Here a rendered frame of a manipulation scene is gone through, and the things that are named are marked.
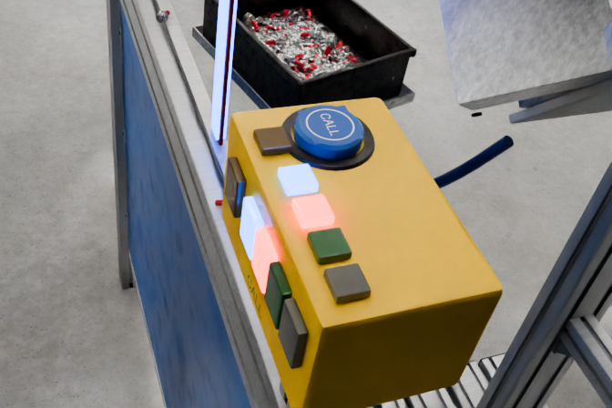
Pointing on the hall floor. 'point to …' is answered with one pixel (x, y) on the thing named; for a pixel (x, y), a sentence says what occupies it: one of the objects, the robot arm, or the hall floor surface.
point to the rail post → (117, 125)
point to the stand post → (558, 310)
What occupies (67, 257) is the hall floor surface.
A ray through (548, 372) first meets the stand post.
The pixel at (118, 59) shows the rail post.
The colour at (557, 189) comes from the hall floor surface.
